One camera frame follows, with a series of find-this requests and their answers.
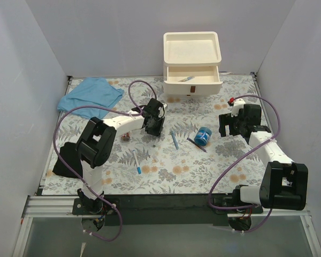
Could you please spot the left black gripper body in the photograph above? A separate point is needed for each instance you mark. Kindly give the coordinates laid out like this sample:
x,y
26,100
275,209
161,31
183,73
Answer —
x,y
155,126

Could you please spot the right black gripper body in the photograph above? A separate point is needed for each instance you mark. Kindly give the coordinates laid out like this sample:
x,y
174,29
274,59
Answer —
x,y
230,123

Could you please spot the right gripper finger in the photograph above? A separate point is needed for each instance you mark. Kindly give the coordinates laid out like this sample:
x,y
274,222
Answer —
x,y
230,129
227,118

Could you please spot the white drawer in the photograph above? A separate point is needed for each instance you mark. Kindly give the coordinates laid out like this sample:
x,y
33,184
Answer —
x,y
206,82

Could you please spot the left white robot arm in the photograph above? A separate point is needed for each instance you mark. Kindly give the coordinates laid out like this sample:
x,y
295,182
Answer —
x,y
96,141

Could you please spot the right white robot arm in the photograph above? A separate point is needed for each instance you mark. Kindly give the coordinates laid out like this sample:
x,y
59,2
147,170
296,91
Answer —
x,y
284,185

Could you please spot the blue marker pen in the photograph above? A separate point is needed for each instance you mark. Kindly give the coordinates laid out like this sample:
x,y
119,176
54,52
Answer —
x,y
174,140

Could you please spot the blue round jar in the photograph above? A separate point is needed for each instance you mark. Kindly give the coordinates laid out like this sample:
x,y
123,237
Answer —
x,y
203,136

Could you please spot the pink-capped clear tube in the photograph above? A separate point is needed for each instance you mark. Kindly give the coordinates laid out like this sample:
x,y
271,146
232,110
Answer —
x,y
126,137

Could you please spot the purple pen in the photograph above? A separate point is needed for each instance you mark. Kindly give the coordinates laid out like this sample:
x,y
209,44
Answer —
x,y
197,145

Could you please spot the white marker blue cap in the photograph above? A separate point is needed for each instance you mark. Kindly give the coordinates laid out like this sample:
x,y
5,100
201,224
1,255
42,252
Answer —
x,y
137,162

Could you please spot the floral table mat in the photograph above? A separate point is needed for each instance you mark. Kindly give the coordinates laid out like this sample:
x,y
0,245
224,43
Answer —
x,y
227,163

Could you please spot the blue cloth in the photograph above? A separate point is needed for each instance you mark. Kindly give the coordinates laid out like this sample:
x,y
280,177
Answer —
x,y
91,92

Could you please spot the white three-drawer organizer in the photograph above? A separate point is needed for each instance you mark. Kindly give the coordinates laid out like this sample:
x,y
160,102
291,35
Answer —
x,y
191,49

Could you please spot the black cloth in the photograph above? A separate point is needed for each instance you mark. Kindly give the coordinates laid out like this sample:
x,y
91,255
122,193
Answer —
x,y
70,155

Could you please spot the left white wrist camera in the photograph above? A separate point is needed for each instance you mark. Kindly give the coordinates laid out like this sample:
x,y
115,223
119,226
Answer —
x,y
162,110

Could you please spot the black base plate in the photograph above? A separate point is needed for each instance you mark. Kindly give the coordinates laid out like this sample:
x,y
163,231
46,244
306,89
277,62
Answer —
x,y
157,209

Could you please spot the aluminium front rail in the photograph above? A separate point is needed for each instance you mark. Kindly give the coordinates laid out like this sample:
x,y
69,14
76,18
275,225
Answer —
x,y
161,225

